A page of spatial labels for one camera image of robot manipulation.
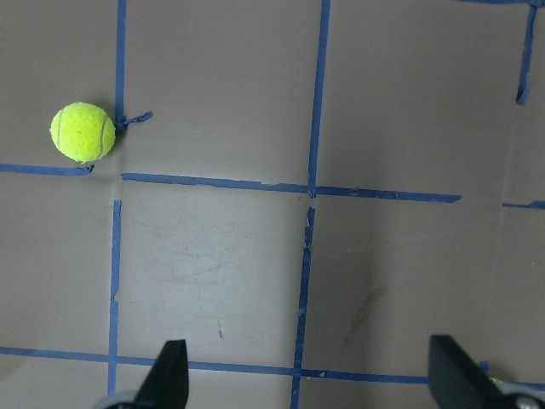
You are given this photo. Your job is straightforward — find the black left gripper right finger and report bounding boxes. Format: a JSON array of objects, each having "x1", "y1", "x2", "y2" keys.
[{"x1": 427, "y1": 335, "x2": 511, "y2": 409}]

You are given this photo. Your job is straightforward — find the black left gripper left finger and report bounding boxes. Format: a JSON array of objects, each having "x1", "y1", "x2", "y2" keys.
[{"x1": 131, "y1": 340, "x2": 189, "y2": 409}]

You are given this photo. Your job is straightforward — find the tennis ball left near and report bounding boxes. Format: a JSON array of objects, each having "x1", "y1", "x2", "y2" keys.
[{"x1": 49, "y1": 102, "x2": 116, "y2": 164}]

